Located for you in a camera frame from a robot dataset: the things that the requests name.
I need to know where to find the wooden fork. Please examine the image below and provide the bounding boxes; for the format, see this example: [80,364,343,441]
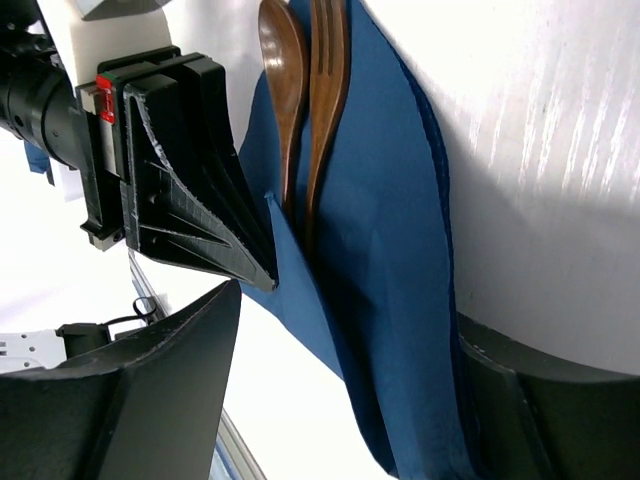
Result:
[305,0,350,255]

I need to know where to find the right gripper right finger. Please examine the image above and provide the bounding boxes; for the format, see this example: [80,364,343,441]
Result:
[458,316,639,479]

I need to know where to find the blue paper napkin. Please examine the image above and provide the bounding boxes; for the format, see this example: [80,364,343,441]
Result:
[239,1,483,479]

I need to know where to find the wooden spoon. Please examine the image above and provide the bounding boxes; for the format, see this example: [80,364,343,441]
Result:
[258,1,309,222]

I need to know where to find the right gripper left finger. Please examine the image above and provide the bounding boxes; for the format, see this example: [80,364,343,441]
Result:
[0,278,243,480]

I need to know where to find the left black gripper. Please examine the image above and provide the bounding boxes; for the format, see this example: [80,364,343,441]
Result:
[1,46,277,292]

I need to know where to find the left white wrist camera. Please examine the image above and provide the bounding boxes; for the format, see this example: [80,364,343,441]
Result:
[37,1,172,87]

